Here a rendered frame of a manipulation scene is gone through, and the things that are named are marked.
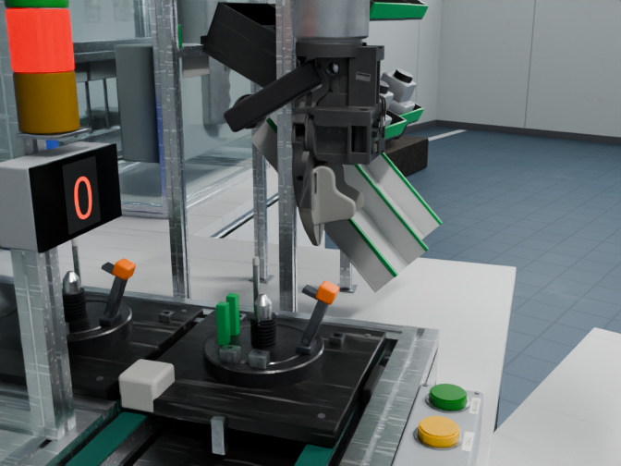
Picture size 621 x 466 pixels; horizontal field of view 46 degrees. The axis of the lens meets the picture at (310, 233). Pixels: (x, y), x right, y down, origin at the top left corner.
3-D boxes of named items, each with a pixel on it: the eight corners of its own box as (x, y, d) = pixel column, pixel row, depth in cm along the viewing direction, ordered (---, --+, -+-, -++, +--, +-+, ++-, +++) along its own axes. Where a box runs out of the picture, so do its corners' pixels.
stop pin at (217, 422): (229, 449, 75) (227, 414, 74) (224, 456, 74) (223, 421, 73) (216, 447, 75) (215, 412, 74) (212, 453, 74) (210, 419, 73)
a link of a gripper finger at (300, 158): (307, 212, 73) (307, 125, 71) (292, 211, 74) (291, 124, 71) (320, 201, 78) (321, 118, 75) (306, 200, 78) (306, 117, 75)
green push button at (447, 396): (468, 402, 79) (469, 386, 78) (464, 421, 75) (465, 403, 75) (431, 396, 80) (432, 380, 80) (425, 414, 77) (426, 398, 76)
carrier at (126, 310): (204, 321, 100) (200, 234, 97) (106, 407, 78) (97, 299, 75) (54, 301, 107) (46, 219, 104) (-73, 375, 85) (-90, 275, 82)
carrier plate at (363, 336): (385, 346, 93) (386, 330, 92) (334, 447, 71) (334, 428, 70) (213, 322, 100) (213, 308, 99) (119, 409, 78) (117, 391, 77)
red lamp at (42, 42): (87, 68, 63) (81, 8, 61) (50, 72, 58) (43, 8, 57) (38, 67, 64) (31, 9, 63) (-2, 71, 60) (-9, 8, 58)
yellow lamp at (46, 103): (91, 127, 64) (87, 69, 63) (56, 135, 60) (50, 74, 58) (43, 124, 66) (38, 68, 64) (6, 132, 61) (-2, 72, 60)
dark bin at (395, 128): (400, 135, 106) (423, 89, 103) (364, 149, 95) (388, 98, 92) (250, 47, 114) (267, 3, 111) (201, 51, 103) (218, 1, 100)
